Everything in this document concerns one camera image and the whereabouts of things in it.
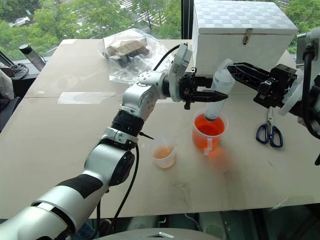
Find black cable tie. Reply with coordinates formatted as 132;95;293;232
138;131;155;141

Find blue handled scissors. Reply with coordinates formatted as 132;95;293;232
255;106;284;148

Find white woven lidded box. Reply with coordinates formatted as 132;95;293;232
191;0;299;76

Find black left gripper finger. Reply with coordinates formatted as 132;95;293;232
193;90;229;103
197;76;214;89

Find clear plastic bottle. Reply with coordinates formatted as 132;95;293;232
203;58;236;123

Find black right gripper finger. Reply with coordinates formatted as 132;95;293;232
225;62;273;92

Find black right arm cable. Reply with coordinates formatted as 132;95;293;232
299;43;320;141

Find small clear plastic cup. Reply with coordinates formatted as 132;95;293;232
149;133;179;169

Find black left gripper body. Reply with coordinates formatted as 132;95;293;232
177;67;201;111

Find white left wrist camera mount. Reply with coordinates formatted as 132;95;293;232
167;42;193;103

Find black window frame post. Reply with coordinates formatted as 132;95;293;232
180;0;195;40

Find brown cardboard block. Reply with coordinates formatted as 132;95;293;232
106;37;148;57

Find clear cup with red liquid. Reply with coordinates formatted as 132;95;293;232
191;108;230;156

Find clear plastic bag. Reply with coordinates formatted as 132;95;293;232
97;27;176;82

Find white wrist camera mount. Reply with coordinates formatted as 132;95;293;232
277;72;305;117
167;42;193;103

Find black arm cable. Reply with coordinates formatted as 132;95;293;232
299;43;320;141
96;44;181;238

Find metal box latch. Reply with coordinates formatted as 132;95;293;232
242;27;253;46

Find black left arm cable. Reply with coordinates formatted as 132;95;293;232
96;44;181;238

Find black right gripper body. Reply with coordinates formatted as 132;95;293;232
253;63;298;109

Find silver robot torso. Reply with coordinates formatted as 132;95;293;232
99;227;221;240

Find white parked car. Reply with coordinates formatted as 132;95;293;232
8;16;31;28

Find black capped water bottle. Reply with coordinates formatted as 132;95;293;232
19;44;47;73

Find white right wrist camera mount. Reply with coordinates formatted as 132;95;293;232
277;72;305;117

